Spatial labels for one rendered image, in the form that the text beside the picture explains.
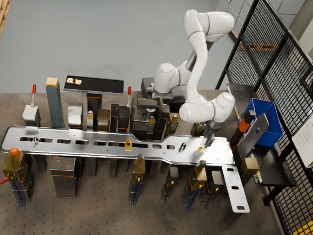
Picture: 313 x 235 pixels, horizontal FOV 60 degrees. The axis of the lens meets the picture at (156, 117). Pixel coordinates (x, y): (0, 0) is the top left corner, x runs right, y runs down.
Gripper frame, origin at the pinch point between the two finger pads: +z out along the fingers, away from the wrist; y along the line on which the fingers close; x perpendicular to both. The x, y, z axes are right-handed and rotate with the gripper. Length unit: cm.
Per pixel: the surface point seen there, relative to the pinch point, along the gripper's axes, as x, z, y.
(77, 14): -126, 104, -334
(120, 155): -51, 5, 8
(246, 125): 29.7, -5.2, -13.5
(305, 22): 244, 49, -300
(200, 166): -6.8, -2.9, 17.8
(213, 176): 4.1, 6.8, 18.0
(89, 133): -71, 4, -7
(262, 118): 26.5, -26.4, -0.8
